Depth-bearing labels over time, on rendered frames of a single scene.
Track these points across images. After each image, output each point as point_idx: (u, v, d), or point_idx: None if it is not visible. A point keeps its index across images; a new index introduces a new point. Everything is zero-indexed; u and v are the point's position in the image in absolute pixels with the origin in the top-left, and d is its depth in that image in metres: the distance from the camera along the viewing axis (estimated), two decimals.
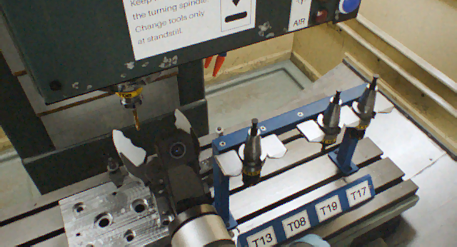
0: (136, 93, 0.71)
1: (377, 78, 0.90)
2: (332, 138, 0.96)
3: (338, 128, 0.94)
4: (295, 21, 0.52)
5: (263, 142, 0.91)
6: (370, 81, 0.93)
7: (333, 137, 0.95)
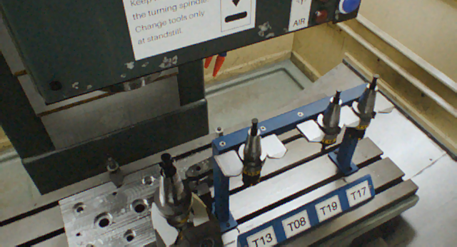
0: (184, 220, 0.66)
1: (377, 78, 0.90)
2: (332, 138, 0.96)
3: (338, 128, 0.94)
4: (295, 21, 0.52)
5: (263, 142, 0.91)
6: (370, 81, 0.93)
7: (333, 137, 0.95)
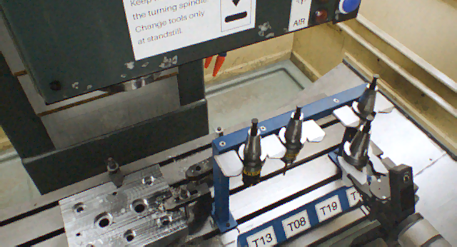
0: (297, 154, 0.94)
1: (377, 78, 0.90)
2: (359, 168, 0.89)
3: (367, 157, 0.88)
4: (295, 21, 0.52)
5: (263, 142, 0.91)
6: (370, 81, 0.93)
7: (360, 166, 0.89)
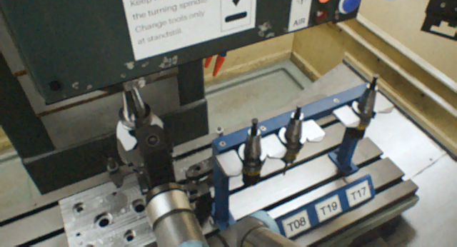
0: (297, 154, 0.94)
1: (377, 78, 0.90)
2: None
3: (142, 121, 0.76)
4: (295, 21, 0.52)
5: (263, 142, 0.91)
6: (370, 81, 0.93)
7: None
